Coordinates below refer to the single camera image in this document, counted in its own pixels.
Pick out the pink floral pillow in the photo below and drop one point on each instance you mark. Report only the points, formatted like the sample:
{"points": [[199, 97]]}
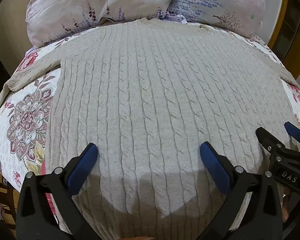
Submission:
{"points": [[90, 7]]}

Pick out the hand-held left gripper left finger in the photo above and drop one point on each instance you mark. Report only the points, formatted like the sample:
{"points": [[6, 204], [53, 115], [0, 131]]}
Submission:
{"points": [[82, 168]]}

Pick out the floral bed sheet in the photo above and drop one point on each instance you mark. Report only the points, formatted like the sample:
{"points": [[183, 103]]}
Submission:
{"points": [[22, 120]]}

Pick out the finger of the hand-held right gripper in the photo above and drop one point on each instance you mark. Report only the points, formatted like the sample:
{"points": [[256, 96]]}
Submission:
{"points": [[267, 137], [294, 131]]}

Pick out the lavender print pillow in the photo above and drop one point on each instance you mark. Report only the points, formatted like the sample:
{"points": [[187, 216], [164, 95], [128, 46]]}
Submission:
{"points": [[220, 5]]}

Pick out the wooden bedside furniture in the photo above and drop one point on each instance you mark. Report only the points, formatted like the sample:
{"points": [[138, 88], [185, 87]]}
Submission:
{"points": [[1, 195]]}

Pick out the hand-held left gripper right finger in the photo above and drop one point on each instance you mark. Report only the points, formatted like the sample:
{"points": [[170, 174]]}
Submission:
{"points": [[215, 168]]}

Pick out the person's right hand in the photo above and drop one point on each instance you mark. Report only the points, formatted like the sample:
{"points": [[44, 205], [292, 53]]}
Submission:
{"points": [[286, 205]]}

